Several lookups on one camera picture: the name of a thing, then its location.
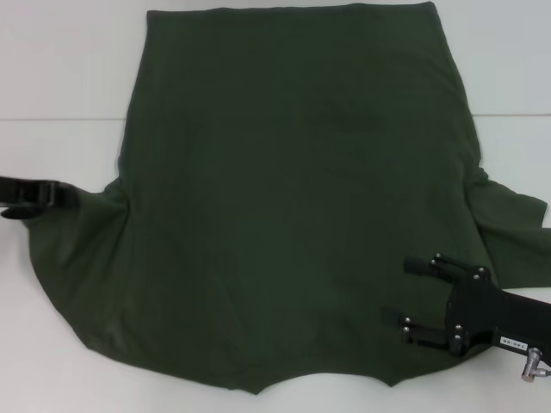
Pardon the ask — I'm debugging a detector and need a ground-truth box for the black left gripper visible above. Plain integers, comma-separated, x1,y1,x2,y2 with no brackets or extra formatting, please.
0,175,75,207

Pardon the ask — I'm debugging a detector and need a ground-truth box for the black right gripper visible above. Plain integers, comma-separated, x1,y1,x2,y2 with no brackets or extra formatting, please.
381,253,551,357

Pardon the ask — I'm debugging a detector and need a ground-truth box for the dark green shirt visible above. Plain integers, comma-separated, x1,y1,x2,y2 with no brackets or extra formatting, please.
16,2,548,395

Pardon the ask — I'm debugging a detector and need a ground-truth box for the right gripper cable silver plug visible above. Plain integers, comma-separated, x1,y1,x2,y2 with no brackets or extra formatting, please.
520,347,551,383

